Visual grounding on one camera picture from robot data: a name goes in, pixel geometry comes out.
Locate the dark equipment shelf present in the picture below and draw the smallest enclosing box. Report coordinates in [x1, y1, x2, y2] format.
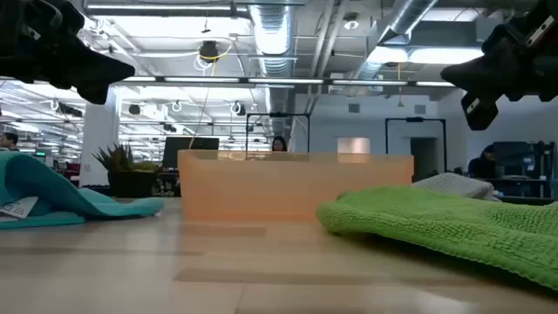
[483, 140, 557, 200]

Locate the white square pillar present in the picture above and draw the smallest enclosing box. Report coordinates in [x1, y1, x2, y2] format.
[79, 86, 121, 188]

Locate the teal microfiber towel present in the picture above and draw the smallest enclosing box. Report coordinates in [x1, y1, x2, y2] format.
[0, 150, 166, 230]

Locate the silver round ventilation duct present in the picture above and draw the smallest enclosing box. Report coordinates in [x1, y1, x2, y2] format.
[248, 0, 297, 140]
[348, 0, 439, 82]

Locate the black ceiling-hung device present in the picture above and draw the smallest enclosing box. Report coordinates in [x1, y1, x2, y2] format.
[198, 39, 221, 63]

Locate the long ceiling light strip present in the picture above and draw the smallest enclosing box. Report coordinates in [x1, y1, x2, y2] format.
[117, 76, 457, 89]

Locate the green microfiber towel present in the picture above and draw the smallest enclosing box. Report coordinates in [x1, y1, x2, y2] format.
[316, 185, 558, 291]

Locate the orange translucent plastic basket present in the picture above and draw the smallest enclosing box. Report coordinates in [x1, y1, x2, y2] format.
[177, 149, 415, 222]

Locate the potted succulent plant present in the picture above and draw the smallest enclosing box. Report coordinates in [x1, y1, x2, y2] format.
[92, 142, 163, 198]

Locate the dark door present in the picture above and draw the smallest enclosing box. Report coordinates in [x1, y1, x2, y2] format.
[409, 137, 439, 182]

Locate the black computer monitor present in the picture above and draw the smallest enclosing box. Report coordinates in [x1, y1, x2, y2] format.
[161, 136, 221, 171]

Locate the grey waffle-weave towel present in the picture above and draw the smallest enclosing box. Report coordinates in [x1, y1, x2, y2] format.
[412, 172, 496, 201]

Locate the black metal gantry frame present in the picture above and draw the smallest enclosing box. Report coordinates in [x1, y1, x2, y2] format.
[384, 116, 448, 174]
[245, 112, 311, 154]

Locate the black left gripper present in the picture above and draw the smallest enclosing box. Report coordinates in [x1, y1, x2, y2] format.
[0, 0, 136, 106]

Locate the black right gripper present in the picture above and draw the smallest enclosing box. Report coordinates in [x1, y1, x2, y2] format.
[439, 0, 558, 131]

